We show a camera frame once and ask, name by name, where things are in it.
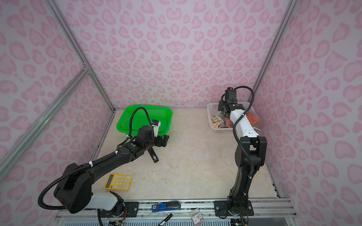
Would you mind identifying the cream orange patterned towel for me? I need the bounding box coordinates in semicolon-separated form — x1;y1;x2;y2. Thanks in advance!
210;112;233;129

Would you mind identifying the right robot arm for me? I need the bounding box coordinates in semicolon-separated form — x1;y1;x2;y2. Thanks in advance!
218;100;267;217

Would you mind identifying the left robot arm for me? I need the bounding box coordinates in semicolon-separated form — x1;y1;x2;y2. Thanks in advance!
54;126;169;215

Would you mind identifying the black marker device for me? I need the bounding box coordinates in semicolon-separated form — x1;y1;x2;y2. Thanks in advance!
148;147;159;163

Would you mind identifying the white plastic basket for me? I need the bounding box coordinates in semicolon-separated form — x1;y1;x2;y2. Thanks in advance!
206;102;262;133

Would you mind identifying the green plastic basket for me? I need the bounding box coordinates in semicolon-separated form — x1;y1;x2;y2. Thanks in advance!
117;105;173;136

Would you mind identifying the yellow calculator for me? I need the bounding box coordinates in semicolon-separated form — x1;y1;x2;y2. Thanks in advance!
104;174;133;191

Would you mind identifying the blue stapler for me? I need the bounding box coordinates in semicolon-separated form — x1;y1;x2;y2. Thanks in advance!
151;201;181;212

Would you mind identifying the black pen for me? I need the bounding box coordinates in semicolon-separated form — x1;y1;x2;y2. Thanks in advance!
158;213;173;226

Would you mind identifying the small plastic bag red label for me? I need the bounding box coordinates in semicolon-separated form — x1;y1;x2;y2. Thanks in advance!
190;208;204;226

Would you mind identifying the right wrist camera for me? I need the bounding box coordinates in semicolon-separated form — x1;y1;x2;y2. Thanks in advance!
224;87;238;104

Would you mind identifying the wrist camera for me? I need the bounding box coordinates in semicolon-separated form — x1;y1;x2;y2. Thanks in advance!
224;87;238;104
151;120;161;137

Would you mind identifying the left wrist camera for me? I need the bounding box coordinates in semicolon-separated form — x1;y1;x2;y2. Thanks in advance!
151;120;161;137

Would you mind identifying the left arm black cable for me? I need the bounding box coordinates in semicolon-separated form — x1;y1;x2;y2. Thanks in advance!
37;106;155;226

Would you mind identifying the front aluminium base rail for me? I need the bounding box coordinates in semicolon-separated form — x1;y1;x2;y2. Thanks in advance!
53;198;300;226

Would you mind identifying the aluminium frame rail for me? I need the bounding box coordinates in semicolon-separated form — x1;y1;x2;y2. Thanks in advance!
1;1;116;181

